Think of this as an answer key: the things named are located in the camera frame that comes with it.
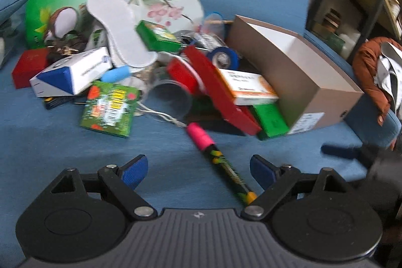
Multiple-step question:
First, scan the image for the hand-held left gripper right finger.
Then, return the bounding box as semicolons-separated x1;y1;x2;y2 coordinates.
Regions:
241;154;350;221

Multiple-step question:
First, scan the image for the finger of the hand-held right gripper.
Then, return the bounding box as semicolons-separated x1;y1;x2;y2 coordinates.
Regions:
321;144;365;159

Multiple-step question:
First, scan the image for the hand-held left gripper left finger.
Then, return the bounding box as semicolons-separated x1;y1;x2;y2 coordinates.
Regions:
48;155;158;221

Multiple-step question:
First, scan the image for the pink black chalk marker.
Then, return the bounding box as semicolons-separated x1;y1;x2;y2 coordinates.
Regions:
186;123;258;205

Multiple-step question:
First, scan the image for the plain green box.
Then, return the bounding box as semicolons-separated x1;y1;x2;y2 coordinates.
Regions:
251;103;290;140

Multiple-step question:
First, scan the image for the green strawberry pattern box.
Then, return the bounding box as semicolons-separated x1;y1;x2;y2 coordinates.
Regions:
80;81;140;138

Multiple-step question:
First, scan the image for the tan cardboard box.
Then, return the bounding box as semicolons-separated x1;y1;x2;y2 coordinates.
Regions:
226;15;364;134

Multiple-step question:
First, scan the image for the brown jacket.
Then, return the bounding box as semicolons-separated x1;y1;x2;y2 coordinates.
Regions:
351;37;402;151

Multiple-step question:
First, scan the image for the clear plastic cup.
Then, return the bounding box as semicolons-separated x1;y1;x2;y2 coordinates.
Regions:
146;79;193;120

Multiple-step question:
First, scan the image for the orange white medicine box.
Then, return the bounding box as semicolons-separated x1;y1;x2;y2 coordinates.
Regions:
216;68;280;105

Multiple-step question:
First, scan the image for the long red box lid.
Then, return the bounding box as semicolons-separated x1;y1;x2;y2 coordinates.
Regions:
183;45;262;135

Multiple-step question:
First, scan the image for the light blue capsule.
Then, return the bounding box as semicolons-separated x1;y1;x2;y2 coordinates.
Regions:
101;65;130;82

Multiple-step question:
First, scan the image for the small black box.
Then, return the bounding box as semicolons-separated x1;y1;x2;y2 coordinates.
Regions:
43;95;76;110

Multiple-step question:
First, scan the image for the small bright red box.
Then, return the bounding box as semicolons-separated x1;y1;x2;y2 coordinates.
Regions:
166;59;198;93

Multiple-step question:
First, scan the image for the blue white medicine box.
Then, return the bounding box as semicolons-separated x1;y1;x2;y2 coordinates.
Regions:
29;47;113;98

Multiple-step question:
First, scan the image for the blue tape roll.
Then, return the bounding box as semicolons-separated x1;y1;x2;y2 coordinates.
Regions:
211;47;240;69

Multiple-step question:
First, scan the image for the small green printed box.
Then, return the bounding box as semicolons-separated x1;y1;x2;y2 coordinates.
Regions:
135;20;183;53

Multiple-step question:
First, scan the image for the white shoe insole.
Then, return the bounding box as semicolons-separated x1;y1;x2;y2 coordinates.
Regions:
86;0;159;68

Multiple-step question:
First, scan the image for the clear bag of beads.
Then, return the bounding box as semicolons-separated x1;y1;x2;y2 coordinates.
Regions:
188;32;227;50

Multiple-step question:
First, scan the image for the dark brown trinket bundle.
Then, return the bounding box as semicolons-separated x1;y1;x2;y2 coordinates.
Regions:
47;32;87;62

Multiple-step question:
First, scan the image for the small dark red box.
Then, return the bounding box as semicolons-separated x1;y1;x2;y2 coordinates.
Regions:
12;48;51;89

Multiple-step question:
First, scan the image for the round floral hand fan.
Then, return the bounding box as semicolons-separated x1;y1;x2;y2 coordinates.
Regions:
128;0;235;34

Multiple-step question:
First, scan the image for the blue cushion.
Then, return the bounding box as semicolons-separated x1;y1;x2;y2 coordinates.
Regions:
0;0;34;68

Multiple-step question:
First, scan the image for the white string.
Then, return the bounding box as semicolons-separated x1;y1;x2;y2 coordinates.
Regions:
136;101;189;127

